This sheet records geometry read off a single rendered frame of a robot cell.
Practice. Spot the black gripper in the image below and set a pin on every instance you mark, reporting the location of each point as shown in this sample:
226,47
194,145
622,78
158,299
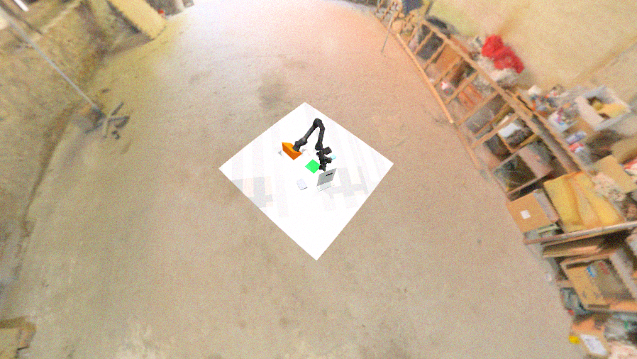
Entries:
323,162

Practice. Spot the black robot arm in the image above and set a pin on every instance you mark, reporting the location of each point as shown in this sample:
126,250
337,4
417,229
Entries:
319,144

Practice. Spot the green flat square patch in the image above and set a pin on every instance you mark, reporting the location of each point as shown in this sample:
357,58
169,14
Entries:
313,166

